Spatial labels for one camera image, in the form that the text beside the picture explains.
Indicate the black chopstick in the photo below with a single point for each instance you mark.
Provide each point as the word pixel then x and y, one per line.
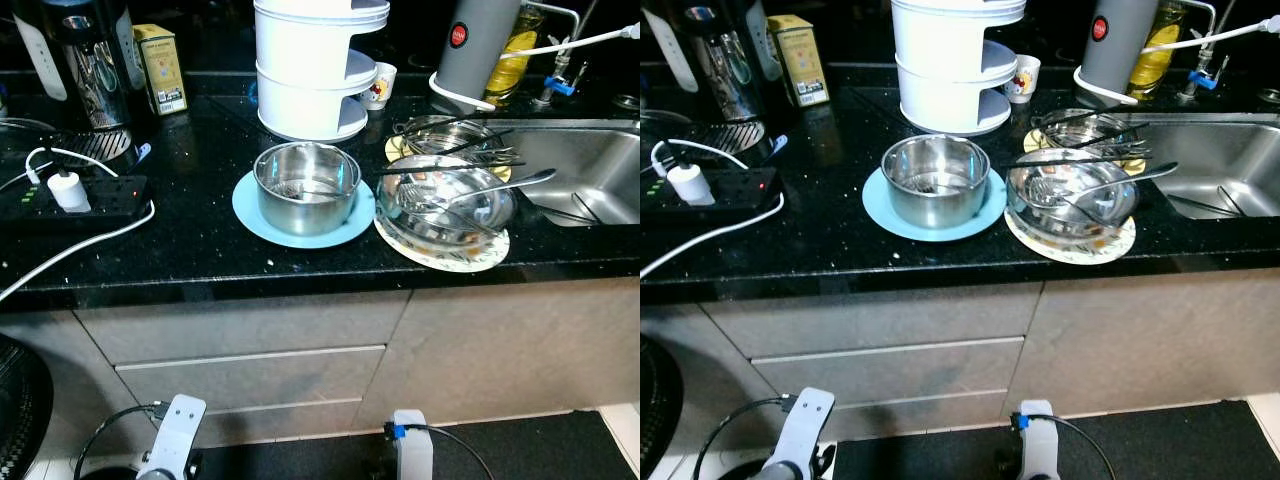
pixel 1198 205
pixel 588 207
pixel 1115 134
pixel 1070 161
pixel 572 214
pixel 480 141
pixel 1235 200
pixel 440 167

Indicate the deep steel pot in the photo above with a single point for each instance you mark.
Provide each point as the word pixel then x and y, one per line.
pixel 930 210
pixel 300 215

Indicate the black chrome coffee machine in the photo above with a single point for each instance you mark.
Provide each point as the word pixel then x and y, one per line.
pixel 95 80
pixel 730 75

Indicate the wide steel bowl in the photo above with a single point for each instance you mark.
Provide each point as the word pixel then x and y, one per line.
pixel 470 218
pixel 1090 208

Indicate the stainless steel sink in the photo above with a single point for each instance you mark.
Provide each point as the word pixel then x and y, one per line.
pixel 590 170
pixel 1230 160

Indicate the black power strip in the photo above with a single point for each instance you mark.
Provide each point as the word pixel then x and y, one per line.
pixel 110 200
pixel 745 190

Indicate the steel spoon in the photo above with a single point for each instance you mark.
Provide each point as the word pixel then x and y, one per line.
pixel 1160 170
pixel 540 177

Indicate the grey cabinet door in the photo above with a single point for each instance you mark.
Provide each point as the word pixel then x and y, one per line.
pixel 1150 340
pixel 520 350

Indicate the chrome tap with blue clip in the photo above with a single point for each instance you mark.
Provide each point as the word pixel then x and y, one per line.
pixel 1205 75
pixel 563 72

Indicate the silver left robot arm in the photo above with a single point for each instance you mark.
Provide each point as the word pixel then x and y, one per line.
pixel 160 472
pixel 785 471

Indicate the shallow steel bowl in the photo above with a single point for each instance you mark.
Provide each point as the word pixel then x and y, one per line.
pixel 440 135
pixel 1075 128

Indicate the yellow plate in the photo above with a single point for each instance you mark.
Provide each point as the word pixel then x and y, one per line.
pixel 395 150
pixel 1032 142

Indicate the cream patterned plate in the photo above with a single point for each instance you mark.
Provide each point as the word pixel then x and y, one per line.
pixel 1070 255
pixel 440 262

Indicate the yellow oil bottle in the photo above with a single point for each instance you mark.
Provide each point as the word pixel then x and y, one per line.
pixel 1155 60
pixel 515 65

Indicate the black floor mat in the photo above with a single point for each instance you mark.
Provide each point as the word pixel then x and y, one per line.
pixel 540 450
pixel 1180 440

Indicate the grey cylinder with red badge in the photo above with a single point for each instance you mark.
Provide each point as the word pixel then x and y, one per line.
pixel 470 55
pixel 1115 50

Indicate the white tiered plastic container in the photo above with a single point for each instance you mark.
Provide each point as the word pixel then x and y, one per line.
pixel 300 90
pixel 940 85

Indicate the small blue plug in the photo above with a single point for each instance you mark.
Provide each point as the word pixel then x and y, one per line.
pixel 779 145
pixel 143 152

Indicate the white charger plug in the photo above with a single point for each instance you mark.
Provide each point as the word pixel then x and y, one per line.
pixel 68 192
pixel 690 185

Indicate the black round fan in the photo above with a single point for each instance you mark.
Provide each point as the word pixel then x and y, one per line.
pixel 22 410
pixel 658 410

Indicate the small white printed cup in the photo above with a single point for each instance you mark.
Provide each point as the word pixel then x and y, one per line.
pixel 382 85
pixel 1025 78

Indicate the yellow cardboard box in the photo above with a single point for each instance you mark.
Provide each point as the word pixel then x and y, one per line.
pixel 160 70
pixel 800 60

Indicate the light blue plate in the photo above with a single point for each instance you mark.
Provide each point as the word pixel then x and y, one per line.
pixel 300 241
pixel 930 235

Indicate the round chrome sink cap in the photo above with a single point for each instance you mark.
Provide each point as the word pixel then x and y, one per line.
pixel 1270 96
pixel 628 102

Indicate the steel fork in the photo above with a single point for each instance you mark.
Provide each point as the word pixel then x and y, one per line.
pixel 1045 188
pixel 1130 150
pixel 415 195
pixel 500 155

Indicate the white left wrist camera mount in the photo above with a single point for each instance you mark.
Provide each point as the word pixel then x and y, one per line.
pixel 805 425
pixel 180 430

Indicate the grey cabinet side panel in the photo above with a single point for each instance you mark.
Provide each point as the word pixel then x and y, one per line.
pixel 85 400
pixel 720 390

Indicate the grey cabinet drawer front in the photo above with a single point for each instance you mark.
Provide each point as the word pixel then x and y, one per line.
pixel 250 380
pixel 880 320
pixel 250 325
pixel 920 418
pixel 900 372
pixel 280 425

